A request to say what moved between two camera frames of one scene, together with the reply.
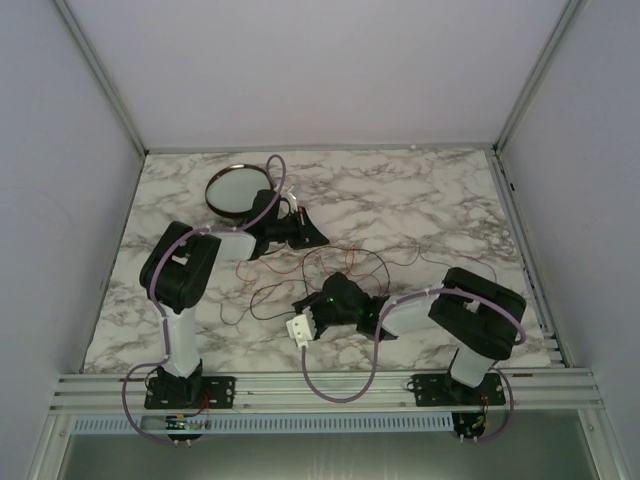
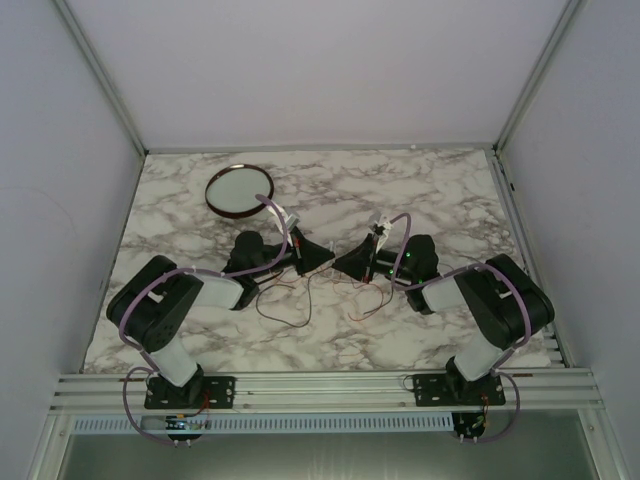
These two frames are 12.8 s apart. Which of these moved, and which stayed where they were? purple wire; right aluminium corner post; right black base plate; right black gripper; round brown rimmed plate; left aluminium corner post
Moved: purple wire; right black gripper
Stayed: right black base plate; round brown rimmed plate; right aluminium corner post; left aluminium corner post
